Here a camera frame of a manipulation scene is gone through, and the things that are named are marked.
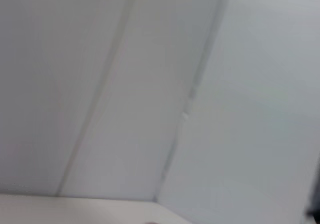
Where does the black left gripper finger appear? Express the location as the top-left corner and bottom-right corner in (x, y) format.
(303, 156), (320, 224)

